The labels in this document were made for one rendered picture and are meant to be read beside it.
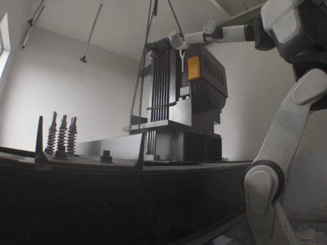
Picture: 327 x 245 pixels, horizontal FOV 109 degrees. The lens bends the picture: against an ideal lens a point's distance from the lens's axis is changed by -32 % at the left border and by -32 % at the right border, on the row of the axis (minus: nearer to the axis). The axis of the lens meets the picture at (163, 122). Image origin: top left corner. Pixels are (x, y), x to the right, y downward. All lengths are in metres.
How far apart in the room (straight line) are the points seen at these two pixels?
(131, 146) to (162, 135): 0.80
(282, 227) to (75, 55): 3.65
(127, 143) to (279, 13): 0.67
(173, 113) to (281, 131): 0.86
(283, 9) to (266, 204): 0.65
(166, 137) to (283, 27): 0.91
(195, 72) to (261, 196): 0.84
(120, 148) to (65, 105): 2.83
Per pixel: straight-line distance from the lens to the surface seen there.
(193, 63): 1.16
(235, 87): 2.42
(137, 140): 0.35
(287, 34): 0.67
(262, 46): 0.90
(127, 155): 0.38
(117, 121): 3.48
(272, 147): 0.58
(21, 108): 3.17
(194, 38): 1.04
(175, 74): 1.37
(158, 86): 1.46
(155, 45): 1.16
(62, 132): 0.75
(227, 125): 2.33
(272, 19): 0.74
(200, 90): 1.15
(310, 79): 0.58
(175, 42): 1.11
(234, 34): 0.94
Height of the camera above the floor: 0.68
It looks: 12 degrees up
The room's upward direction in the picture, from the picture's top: 2 degrees clockwise
